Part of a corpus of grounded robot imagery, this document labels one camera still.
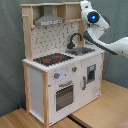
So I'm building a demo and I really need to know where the grey toy sink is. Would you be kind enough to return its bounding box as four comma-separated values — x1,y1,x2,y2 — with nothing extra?
66,47,94,56

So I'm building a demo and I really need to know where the left red stove knob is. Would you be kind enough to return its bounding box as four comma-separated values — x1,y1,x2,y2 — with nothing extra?
54,73,60,79

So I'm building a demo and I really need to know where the white oven door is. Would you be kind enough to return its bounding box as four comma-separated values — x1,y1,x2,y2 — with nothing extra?
49,79,84,126

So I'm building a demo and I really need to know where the right red stove knob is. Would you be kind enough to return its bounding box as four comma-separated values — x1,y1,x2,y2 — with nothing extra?
71,66,78,73

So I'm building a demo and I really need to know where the black toy stovetop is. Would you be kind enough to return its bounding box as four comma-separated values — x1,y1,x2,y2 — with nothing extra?
34,53,71,66

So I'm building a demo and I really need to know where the grey range hood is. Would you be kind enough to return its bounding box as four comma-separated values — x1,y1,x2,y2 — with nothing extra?
35,5,64,27

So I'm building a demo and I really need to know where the red stove knob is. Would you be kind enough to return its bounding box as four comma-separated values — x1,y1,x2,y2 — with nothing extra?
54,73,60,79
71,66,78,73

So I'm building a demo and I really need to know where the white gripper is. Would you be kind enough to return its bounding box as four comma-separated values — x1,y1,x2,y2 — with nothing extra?
80,0,92,13

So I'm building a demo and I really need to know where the white cabinet door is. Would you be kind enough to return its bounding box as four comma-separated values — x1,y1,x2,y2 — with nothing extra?
82,54,102,101

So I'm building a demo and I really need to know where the wooden toy kitchen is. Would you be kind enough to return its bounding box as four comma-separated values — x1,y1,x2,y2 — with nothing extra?
22,2,104,127

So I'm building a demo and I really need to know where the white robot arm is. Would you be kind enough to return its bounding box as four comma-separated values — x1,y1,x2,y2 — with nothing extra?
80,0,128,58

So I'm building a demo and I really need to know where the black toy faucet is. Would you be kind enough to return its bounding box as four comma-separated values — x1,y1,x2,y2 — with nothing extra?
66,32,83,50

